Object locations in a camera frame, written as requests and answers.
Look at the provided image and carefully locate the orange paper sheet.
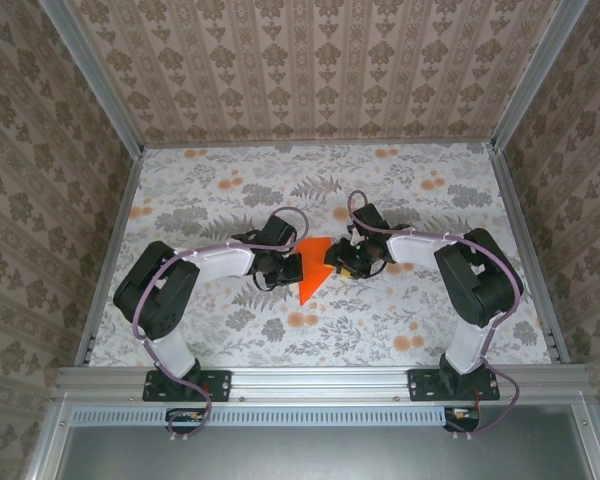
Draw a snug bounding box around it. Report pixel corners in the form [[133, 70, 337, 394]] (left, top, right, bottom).
[[296, 235, 346, 307]]

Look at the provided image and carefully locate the floral print tablecloth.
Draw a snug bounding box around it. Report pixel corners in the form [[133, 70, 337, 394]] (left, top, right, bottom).
[[88, 142, 554, 369]]

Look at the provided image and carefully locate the small black electronics board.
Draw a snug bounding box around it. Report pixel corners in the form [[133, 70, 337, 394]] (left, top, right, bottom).
[[442, 405, 481, 434], [164, 407, 214, 435]]

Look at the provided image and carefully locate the grey metal panel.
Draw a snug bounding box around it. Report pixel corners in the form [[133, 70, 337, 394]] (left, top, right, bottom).
[[27, 402, 600, 480]]

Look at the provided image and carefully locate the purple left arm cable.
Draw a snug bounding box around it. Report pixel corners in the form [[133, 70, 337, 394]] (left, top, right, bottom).
[[132, 207, 310, 444]]

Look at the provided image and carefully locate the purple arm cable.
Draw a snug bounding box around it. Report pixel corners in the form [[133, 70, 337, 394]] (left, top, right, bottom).
[[132, 207, 310, 444], [347, 189, 525, 441]]

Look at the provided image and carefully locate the thin aluminium table edge rail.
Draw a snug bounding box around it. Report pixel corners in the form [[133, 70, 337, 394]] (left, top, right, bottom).
[[142, 139, 496, 150]]

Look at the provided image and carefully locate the long aluminium mounting rail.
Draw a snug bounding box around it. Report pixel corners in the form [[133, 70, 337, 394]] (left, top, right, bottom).
[[54, 364, 592, 401]]

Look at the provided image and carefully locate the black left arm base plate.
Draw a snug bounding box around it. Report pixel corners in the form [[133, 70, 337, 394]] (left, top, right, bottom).
[[142, 368, 232, 404]]

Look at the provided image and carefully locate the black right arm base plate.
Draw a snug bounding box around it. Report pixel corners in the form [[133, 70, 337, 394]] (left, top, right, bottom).
[[407, 367, 501, 403]]

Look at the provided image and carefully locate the slotted grey cable duct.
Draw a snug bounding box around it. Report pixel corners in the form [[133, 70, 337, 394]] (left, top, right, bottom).
[[72, 405, 449, 427]]

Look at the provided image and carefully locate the aluminium side rail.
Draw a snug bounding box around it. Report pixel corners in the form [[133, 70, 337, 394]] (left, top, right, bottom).
[[489, 147, 571, 366], [74, 149, 146, 369]]

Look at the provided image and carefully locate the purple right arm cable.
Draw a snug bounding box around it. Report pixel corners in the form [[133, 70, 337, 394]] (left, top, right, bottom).
[[347, 189, 525, 441]]

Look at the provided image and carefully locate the aluminium frame post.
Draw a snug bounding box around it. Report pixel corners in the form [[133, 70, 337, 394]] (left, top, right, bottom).
[[38, 0, 146, 156], [490, 0, 590, 154]]

